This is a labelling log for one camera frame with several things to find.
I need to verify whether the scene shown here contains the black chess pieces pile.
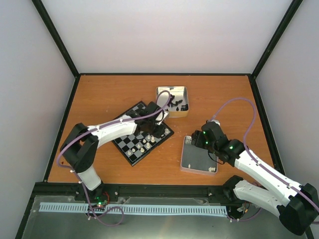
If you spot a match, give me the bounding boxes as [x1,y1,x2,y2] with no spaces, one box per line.
[168,95,189,112]

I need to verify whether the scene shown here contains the gold square tin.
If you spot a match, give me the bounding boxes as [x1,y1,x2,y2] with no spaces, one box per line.
[156,86,189,118]

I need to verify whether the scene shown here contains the black aluminium frame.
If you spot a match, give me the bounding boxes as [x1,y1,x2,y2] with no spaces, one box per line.
[14,0,315,239]

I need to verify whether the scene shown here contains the pink square tin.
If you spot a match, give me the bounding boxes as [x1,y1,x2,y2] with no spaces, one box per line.
[180,135,218,176]

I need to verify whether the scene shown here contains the black and silver chessboard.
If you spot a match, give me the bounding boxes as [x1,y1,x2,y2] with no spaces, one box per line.
[112,101,174,166]

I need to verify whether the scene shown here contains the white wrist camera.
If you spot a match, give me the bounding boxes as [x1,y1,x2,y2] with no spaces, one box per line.
[207,119,220,125]
[155,110,169,125]

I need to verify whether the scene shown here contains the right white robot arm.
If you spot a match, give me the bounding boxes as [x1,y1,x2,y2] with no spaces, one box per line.
[191,120,319,236]

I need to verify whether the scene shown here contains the light blue cable duct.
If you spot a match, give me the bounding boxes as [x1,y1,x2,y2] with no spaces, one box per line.
[38,202,227,217]

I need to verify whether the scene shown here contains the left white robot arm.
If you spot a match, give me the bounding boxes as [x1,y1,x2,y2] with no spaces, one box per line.
[56,102,169,201]

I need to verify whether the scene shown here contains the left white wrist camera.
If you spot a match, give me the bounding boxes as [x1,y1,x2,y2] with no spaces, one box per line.
[155,110,169,125]

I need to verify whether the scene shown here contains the green lit circuit board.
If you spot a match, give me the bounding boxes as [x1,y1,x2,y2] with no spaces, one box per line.
[96,192,110,207]

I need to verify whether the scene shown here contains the white chess pieces pile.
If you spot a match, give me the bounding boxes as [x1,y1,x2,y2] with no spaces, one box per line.
[188,164,216,173]

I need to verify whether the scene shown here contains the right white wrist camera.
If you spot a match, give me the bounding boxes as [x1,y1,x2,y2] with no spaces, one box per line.
[207,119,220,125]

